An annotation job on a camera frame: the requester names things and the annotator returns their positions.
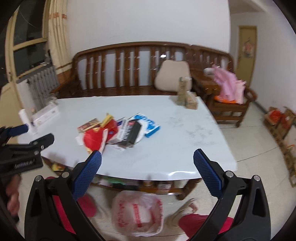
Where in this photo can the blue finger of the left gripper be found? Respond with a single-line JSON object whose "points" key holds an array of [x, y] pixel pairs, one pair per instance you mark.
{"points": [[6, 133], [11, 151]]}

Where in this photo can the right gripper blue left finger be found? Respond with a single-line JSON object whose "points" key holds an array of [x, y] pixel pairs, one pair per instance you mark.
{"points": [[53, 211]]}

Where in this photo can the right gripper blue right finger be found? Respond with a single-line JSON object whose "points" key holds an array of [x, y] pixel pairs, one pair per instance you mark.
{"points": [[252, 218]]}

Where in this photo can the red plastic bag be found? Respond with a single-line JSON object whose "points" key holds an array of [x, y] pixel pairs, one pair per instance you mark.
{"points": [[96, 138]]}

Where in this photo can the red cigarette box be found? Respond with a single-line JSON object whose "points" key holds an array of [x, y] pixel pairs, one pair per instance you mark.
{"points": [[88, 125]]}

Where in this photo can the yellow snack wrapper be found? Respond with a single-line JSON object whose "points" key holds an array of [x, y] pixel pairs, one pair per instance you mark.
{"points": [[106, 120]]}

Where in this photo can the black warning-label box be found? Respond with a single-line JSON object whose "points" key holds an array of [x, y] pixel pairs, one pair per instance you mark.
{"points": [[131, 132]]}

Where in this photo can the blue cartoon medicine box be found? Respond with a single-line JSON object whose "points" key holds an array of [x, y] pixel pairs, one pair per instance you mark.
{"points": [[150, 126]]}

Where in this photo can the white blue medicine box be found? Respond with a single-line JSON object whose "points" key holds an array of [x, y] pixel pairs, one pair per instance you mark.
{"points": [[121, 126]]}

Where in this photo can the white red trash bag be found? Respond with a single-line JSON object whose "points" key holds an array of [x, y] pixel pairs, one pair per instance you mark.
{"points": [[137, 214]]}

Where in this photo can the person's left hand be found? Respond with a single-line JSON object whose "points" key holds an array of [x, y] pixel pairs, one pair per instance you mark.
{"points": [[12, 191]]}

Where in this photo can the white paper roll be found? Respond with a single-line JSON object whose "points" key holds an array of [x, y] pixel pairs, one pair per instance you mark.
{"points": [[27, 121]]}

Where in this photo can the white product box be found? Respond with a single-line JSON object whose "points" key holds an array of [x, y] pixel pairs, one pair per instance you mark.
{"points": [[45, 114]]}

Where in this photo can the glass jar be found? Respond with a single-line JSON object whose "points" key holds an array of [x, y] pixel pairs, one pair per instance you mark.
{"points": [[52, 100]]}

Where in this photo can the grey radiator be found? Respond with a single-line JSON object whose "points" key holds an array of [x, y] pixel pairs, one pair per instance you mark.
{"points": [[41, 83]]}

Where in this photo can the beige slipper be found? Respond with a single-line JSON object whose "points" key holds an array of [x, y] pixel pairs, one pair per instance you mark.
{"points": [[190, 207]]}

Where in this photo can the cardboard boxes pile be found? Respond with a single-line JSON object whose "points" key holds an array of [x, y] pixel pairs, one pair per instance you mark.
{"points": [[280, 124]]}

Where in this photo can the beige curtain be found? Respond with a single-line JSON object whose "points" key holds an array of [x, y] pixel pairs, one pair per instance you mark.
{"points": [[58, 38]]}

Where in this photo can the long wooden bench sofa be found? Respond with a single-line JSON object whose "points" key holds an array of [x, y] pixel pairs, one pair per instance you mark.
{"points": [[120, 69]]}

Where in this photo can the small brown drink carton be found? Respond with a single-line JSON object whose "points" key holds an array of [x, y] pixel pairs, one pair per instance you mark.
{"points": [[191, 101]]}

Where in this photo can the pink plastic bag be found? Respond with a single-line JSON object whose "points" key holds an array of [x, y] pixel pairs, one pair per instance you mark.
{"points": [[231, 89]]}

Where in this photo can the tall green drink carton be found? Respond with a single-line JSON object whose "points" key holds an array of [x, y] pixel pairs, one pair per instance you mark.
{"points": [[185, 85]]}

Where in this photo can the beige cushion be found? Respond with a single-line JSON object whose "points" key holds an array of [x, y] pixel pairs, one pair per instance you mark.
{"points": [[167, 78]]}

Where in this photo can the wooden armchair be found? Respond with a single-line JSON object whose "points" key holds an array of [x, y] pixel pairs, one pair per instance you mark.
{"points": [[203, 59]]}

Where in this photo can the wooden door with picture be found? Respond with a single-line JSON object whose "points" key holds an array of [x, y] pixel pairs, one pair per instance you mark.
{"points": [[246, 53]]}

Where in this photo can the window door frame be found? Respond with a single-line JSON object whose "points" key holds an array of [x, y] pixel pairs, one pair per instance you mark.
{"points": [[25, 52]]}

